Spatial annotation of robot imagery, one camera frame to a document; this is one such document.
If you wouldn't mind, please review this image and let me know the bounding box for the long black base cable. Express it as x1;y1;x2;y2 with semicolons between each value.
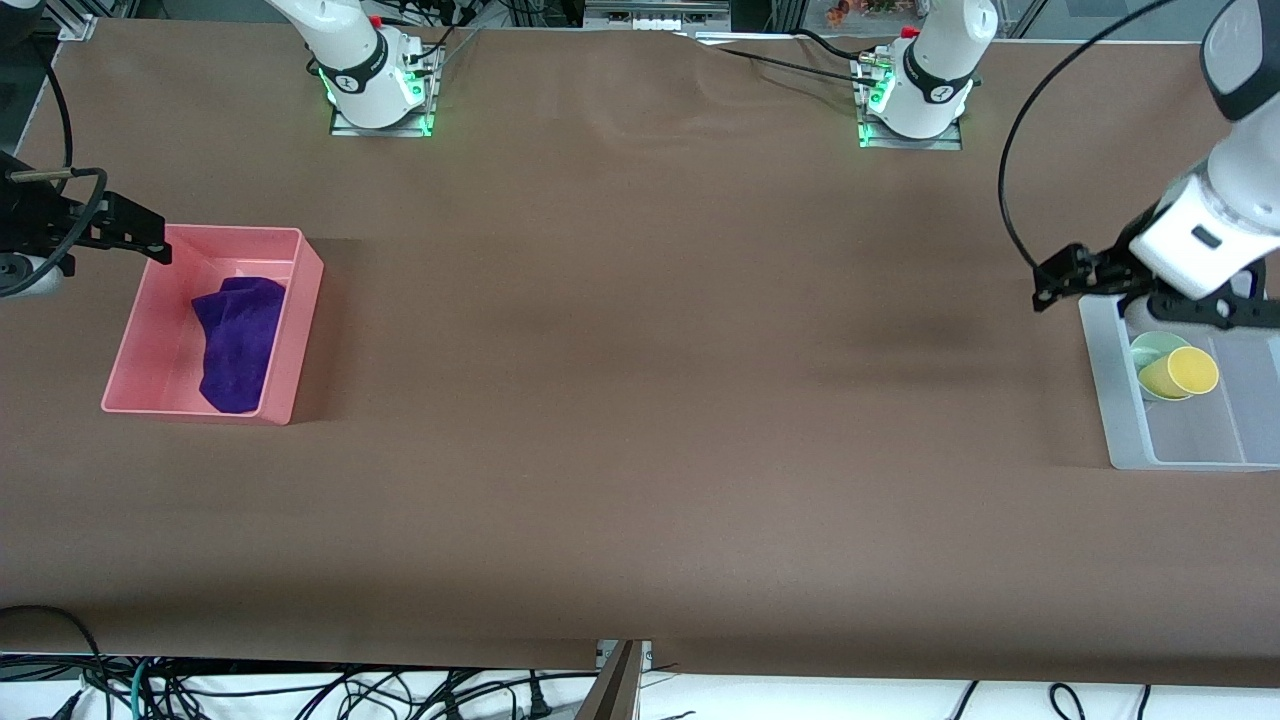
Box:
690;35;886;86

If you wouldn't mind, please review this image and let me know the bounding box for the purple cloth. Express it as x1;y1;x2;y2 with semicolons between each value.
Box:
191;277;288;415

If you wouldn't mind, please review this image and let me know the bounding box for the translucent white plastic bin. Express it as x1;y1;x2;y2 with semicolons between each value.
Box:
1078;290;1280;471

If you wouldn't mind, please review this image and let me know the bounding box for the orange background object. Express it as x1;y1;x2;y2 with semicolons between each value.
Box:
825;0;901;28

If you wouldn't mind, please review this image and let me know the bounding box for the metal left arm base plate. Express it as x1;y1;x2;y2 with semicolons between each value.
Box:
858;50;964;151

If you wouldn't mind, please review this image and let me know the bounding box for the short black base cable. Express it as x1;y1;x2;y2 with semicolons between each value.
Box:
795;28;881;66

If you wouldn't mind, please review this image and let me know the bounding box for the yellow plastic cup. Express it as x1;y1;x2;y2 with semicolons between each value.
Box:
1138;346;1220;399

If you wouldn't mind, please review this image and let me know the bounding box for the white power strip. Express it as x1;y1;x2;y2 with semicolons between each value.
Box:
583;0;733;31

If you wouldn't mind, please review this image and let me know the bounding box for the pale green bowl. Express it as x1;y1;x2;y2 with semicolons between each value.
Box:
1130;331;1196;403

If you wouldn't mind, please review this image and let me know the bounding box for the pink plastic bin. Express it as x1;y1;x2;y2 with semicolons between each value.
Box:
100;225;326;427

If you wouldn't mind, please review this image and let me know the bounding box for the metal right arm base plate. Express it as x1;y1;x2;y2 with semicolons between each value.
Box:
330;45;438;138

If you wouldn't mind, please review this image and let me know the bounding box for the table support post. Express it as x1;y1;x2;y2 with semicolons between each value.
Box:
578;640;644;720

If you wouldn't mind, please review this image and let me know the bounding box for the teal floor cable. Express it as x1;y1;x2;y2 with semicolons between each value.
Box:
127;655;157;720

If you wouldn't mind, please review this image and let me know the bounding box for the thick black floor cable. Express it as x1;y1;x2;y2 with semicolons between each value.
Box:
0;605;109;720

